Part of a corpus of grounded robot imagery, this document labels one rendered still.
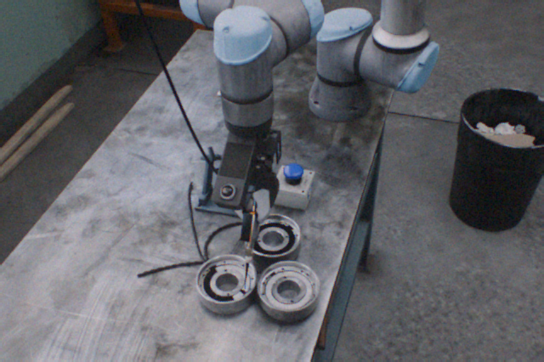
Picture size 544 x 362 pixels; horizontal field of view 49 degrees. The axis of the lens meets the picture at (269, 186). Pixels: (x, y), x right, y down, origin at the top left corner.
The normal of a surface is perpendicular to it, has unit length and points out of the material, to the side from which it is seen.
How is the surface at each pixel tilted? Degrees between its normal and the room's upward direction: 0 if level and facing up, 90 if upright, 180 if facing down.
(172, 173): 0
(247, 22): 1
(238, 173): 31
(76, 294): 0
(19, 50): 90
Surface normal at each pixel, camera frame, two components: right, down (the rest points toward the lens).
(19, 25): 0.95, 0.19
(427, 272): -0.04, -0.73
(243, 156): -0.18, -0.29
